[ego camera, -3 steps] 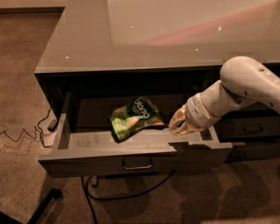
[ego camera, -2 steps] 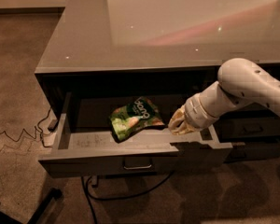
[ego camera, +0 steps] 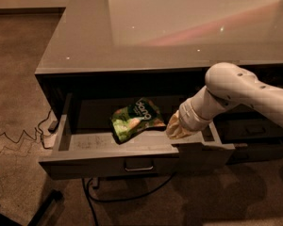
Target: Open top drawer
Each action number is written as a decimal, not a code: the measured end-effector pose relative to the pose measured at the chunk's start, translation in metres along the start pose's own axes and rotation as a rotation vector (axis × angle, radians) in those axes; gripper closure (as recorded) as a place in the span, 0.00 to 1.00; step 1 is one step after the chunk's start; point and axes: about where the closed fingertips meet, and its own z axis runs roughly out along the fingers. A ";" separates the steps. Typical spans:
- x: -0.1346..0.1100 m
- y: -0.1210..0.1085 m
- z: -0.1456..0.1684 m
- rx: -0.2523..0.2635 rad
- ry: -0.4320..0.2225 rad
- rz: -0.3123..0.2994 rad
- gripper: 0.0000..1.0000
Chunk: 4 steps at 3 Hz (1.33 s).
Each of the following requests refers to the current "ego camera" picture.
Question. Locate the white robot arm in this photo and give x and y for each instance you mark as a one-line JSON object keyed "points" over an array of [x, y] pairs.
{"points": [[226, 86]]}

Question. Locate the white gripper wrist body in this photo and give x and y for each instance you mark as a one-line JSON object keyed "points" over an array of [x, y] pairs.
{"points": [[188, 118]]}

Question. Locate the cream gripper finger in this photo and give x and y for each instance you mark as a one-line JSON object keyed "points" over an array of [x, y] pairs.
{"points": [[179, 125]]}

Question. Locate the black metal stand leg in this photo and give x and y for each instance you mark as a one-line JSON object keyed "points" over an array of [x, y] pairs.
{"points": [[29, 200]]}

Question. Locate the grey drawer cabinet counter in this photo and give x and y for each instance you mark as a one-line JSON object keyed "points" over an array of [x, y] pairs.
{"points": [[160, 50]]}

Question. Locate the green snack bag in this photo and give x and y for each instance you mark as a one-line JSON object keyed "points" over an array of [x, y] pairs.
{"points": [[129, 121]]}

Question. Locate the black power adapter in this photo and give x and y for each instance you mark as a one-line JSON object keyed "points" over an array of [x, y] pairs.
{"points": [[53, 126]]}

